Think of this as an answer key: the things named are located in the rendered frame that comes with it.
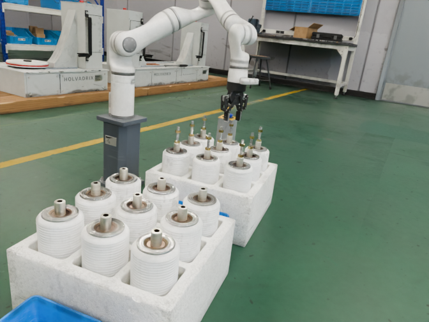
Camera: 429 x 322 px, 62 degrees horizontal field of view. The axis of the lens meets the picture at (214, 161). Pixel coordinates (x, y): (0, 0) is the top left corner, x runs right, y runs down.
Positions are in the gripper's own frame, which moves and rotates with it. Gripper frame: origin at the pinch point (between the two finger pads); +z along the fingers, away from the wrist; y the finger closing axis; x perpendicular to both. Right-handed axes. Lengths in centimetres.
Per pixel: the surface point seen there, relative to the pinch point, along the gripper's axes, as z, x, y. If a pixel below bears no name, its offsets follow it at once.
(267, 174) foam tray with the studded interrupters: 17.2, 19.7, -1.0
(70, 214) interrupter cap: 10, 21, 76
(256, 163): 11.1, 20.1, 7.7
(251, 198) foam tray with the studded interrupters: 17.2, 29.6, 21.6
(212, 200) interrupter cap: 10, 34, 45
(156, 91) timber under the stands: 32, -217, -129
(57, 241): 14, 23, 80
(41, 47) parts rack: 14, -493, -119
